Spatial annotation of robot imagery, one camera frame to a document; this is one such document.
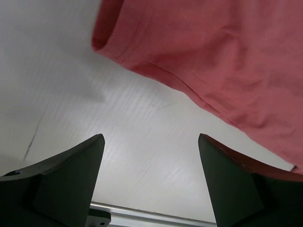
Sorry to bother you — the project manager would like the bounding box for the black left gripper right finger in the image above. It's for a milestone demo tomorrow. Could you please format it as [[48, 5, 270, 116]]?
[[198, 134, 303, 227]]

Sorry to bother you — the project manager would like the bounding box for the pink t shirt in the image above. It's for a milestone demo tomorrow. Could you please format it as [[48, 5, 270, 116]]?
[[91, 0, 303, 173]]

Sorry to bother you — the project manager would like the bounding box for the aluminium front rail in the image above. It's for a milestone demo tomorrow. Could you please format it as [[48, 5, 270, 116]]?
[[90, 202, 216, 227]]

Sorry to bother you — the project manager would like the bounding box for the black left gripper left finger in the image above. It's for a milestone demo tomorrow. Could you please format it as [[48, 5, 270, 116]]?
[[0, 134, 105, 227]]

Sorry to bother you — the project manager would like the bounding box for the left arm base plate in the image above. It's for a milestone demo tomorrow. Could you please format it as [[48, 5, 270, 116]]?
[[85, 209, 111, 227]]

